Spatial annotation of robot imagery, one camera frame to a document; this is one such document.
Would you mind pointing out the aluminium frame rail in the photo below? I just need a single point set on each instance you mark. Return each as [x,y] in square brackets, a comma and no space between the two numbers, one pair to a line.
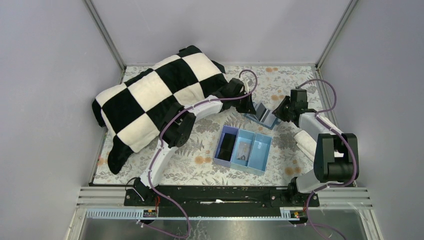
[330,198]

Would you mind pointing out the light blue right box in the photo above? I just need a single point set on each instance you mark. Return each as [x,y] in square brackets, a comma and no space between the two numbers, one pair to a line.
[259,154]

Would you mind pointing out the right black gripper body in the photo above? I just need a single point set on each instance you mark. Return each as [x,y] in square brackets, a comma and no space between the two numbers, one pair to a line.
[282,110]

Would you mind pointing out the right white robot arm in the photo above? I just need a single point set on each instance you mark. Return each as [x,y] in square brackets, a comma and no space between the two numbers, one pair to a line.
[335,163]

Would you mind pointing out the floral patterned table mat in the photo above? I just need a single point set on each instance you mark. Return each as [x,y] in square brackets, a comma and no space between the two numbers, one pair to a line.
[193,163]

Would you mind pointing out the purple open box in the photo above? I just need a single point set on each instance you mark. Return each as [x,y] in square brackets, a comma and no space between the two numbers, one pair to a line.
[225,129]

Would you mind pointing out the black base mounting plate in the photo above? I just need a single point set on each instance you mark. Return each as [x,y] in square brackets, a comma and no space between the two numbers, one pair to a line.
[269,205]

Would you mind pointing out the black white checkered blanket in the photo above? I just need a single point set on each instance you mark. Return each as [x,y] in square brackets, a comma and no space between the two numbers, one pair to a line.
[134,111]

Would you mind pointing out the teal leather card holder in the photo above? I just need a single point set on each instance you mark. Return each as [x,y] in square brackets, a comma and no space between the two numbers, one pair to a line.
[263,116]

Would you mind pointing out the light blue box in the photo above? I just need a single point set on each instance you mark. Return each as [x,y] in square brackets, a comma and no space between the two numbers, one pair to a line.
[246,136]
[259,154]

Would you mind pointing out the white folded towel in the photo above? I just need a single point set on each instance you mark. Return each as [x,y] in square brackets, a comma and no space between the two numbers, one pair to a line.
[306,144]

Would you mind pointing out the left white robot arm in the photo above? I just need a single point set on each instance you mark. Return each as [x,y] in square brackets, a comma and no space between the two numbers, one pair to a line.
[177,129]

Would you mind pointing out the light blue middle box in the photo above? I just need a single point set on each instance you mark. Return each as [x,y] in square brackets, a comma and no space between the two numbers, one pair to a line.
[246,136]

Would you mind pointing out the black card in box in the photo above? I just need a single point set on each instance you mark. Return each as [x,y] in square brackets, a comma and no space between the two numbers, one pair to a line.
[226,147]

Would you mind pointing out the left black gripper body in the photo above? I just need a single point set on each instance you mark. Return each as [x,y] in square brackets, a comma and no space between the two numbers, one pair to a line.
[247,106]

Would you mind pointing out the VIP card in box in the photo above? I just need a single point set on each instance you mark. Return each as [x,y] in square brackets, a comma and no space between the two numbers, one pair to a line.
[243,151]

